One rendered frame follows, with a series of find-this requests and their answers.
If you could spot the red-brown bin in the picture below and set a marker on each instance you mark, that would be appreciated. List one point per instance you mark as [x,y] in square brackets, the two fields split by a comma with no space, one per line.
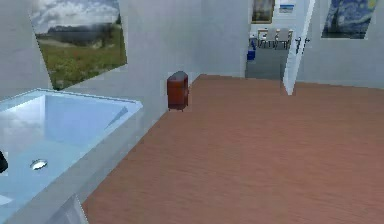
[177,90]

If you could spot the blue box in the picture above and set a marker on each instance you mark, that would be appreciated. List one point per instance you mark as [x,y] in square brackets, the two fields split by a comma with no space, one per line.
[251,54]

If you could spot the grey dining chair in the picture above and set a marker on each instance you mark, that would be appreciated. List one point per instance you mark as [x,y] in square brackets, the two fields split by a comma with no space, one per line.
[283,37]
[271,36]

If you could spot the white room door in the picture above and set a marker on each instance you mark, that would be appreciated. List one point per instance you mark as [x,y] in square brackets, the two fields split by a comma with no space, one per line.
[297,50]

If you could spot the dark framed picture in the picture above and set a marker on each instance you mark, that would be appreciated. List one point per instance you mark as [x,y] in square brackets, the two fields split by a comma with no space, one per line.
[263,10]

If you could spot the white bathtub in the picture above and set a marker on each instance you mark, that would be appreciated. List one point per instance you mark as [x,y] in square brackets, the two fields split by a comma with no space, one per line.
[63,133]

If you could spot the small blue white picture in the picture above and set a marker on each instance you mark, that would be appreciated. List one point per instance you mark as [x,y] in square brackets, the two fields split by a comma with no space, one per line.
[286,8]

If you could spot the silver bathtub drain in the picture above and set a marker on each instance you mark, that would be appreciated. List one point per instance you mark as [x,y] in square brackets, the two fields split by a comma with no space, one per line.
[38,164]

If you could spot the blue starry night picture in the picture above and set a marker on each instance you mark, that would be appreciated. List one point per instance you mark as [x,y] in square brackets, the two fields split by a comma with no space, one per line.
[348,18]

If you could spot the black bathtub tap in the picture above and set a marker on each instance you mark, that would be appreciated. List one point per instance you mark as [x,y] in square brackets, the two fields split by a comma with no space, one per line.
[2,162]

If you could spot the landscape wall picture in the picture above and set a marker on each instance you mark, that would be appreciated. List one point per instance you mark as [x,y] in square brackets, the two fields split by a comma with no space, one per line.
[80,43]

